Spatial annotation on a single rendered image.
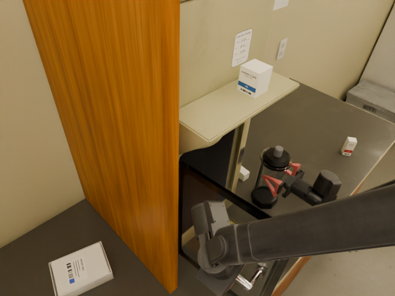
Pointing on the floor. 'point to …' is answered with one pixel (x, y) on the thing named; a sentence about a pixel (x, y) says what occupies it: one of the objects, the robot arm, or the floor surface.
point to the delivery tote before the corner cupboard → (373, 100)
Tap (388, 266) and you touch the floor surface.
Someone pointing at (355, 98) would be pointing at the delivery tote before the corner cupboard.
